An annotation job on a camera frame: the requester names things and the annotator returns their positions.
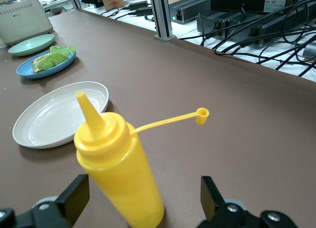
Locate beige metal toaster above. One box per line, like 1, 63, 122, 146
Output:
0, 0, 54, 47

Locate green lettuce leaf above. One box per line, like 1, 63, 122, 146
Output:
33, 45, 76, 71

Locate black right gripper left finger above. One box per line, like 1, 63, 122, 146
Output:
0, 174, 90, 228

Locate black box with label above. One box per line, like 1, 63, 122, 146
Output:
210, 0, 290, 14

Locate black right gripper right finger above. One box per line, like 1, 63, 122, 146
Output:
196, 175, 297, 228

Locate thick black cable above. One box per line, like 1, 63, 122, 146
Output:
255, 44, 316, 77
213, 23, 316, 56

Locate black power adapter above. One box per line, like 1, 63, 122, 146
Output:
134, 6, 154, 17
128, 0, 149, 10

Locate pale green plate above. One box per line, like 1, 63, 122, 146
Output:
8, 34, 55, 57

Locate light brown bread slice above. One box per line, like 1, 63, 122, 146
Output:
32, 58, 46, 74

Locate yellow squeeze bottle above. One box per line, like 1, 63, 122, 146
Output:
74, 91, 210, 228

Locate white plate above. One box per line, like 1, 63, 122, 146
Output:
12, 81, 110, 150

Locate grey ribbed power supply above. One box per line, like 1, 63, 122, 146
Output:
228, 14, 316, 49
197, 9, 248, 38

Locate white lower shelf board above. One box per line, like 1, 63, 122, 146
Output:
81, 0, 316, 83

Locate blue plate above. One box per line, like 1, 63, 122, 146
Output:
16, 49, 77, 79

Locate aluminium frame post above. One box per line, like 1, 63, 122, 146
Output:
149, 0, 177, 42

